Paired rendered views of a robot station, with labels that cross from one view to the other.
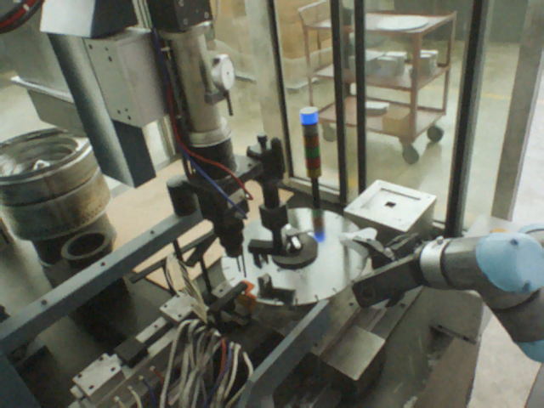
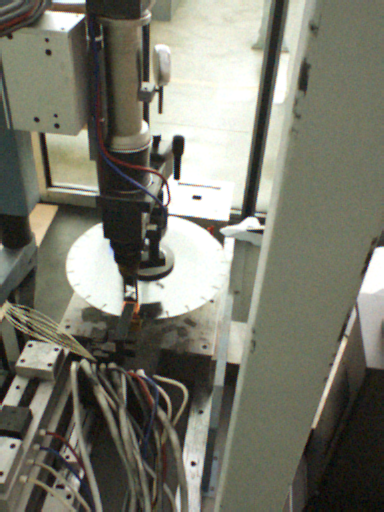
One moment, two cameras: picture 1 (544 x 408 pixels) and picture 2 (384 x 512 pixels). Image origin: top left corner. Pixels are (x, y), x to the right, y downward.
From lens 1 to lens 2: 0.45 m
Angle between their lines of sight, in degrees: 31
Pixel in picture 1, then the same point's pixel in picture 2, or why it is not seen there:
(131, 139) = (26, 154)
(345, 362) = (233, 354)
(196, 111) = (129, 111)
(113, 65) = (52, 59)
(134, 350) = (21, 418)
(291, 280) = (167, 289)
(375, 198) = (178, 194)
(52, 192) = not seen: outside the picture
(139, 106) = (76, 110)
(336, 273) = (205, 272)
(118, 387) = (21, 464)
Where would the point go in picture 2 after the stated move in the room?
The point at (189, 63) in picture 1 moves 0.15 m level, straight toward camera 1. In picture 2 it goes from (133, 55) to (224, 95)
